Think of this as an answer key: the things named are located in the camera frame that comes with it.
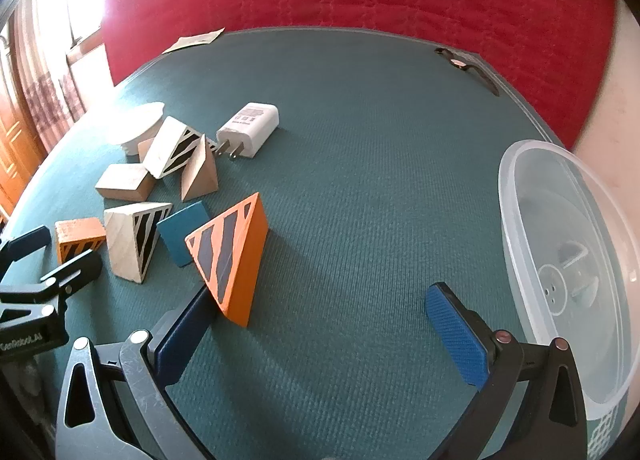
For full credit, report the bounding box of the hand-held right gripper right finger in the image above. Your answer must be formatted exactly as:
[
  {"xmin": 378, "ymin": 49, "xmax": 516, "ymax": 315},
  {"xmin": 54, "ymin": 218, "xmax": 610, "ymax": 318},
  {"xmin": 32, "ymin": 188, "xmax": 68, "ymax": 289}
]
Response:
[{"xmin": 425, "ymin": 283, "xmax": 587, "ymax": 460}]

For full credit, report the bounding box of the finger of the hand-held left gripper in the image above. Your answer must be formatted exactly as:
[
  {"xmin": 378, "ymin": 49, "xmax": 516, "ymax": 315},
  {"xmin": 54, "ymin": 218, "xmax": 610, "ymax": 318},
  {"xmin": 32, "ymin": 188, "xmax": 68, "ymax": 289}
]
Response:
[
  {"xmin": 0, "ymin": 249, "xmax": 103, "ymax": 304},
  {"xmin": 0, "ymin": 225, "xmax": 53, "ymax": 271}
]

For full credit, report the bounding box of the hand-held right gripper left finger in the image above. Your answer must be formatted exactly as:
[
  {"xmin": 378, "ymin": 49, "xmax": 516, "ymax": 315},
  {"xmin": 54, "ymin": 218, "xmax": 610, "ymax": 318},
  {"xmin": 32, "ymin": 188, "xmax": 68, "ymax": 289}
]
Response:
[{"xmin": 54, "ymin": 285, "xmax": 221, "ymax": 460}]

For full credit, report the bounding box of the small orange striped block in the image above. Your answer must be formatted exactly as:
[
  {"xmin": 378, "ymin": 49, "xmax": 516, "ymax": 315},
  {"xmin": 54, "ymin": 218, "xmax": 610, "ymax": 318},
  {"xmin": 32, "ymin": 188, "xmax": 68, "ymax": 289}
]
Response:
[{"xmin": 54, "ymin": 217, "xmax": 108, "ymax": 265}]

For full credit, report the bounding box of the white striped triangular block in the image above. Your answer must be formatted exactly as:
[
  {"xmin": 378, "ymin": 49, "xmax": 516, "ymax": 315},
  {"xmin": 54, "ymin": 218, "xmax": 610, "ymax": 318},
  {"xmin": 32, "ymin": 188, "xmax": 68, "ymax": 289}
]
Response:
[
  {"xmin": 103, "ymin": 201, "xmax": 173, "ymax": 285},
  {"xmin": 144, "ymin": 116, "xmax": 206, "ymax": 180}
]

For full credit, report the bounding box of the large orange striped wedge block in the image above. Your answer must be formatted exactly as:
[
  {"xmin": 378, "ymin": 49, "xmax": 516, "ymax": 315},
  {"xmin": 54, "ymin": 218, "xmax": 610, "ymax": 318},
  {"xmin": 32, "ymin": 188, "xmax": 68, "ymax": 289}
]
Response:
[{"xmin": 184, "ymin": 191, "xmax": 268, "ymax": 328}]

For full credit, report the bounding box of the rectangular wooden block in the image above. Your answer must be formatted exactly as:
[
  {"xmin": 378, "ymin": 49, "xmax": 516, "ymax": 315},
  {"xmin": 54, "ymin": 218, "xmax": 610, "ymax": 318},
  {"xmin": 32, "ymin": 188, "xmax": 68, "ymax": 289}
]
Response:
[{"xmin": 95, "ymin": 163, "xmax": 157, "ymax": 202}]

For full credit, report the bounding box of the blue block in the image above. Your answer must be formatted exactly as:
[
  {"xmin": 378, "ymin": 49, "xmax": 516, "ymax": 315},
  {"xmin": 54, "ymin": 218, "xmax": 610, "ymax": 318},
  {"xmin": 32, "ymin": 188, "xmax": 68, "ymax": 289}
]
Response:
[{"xmin": 156, "ymin": 201, "xmax": 211, "ymax": 268}]

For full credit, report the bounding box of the clear plastic bowl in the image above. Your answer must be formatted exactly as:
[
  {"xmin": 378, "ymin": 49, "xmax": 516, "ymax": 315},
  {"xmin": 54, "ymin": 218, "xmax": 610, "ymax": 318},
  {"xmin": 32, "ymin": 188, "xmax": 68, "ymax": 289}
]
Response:
[{"xmin": 497, "ymin": 139, "xmax": 640, "ymax": 408}]

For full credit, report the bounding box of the wooden wedge block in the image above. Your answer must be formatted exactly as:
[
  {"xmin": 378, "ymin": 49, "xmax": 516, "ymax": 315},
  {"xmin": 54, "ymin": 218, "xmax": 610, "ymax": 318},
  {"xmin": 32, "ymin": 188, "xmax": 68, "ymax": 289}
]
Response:
[{"xmin": 180, "ymin": 135, "xmax": 221, "ymax": 203}]

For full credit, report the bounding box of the white round disc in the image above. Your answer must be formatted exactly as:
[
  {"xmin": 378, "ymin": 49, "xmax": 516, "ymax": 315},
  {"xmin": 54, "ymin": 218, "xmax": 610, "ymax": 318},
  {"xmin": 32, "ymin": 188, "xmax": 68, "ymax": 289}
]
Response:
[{"xmin": 107, "ymin": 101, "xmax": 167, "ymax": 163}]

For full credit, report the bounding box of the white charger plug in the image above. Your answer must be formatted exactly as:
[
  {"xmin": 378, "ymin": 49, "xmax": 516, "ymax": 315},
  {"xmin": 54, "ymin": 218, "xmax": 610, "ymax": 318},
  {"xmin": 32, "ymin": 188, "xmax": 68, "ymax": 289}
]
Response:
[{"xmin": 215, "ymin": 102, "xmax": 280, "ymax": 161}]

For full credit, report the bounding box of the wooden door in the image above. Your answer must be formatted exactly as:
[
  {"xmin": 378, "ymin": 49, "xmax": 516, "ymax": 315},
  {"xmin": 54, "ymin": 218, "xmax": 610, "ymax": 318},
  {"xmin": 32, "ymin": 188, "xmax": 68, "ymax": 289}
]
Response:
[{"xmin": 0, "ymin": 30, "xmax": 46, "ymax": 221}]

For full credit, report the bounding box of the bright window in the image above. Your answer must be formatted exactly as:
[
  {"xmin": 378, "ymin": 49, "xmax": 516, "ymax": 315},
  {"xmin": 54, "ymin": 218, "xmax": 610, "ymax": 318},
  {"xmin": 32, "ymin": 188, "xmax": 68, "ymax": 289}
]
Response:
[{"xmin": 65, "ymin": 0, "xmax": 108, "ymax": 61}]

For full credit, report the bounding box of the small paper card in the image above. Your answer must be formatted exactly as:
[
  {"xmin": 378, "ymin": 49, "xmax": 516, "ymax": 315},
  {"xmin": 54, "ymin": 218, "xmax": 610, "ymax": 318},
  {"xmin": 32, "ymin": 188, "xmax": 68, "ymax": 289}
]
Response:
[{"xmin": 161, "ymin": 28, "xmax": 226, "ymax": 55}]

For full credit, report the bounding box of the black wristwatch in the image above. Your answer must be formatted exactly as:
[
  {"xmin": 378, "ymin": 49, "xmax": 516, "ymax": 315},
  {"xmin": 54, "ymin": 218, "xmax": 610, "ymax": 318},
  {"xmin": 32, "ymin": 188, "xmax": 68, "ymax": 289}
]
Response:
[{"xmin": 434, "ymin": 47, "xmax": 502, "ymax": 98}]

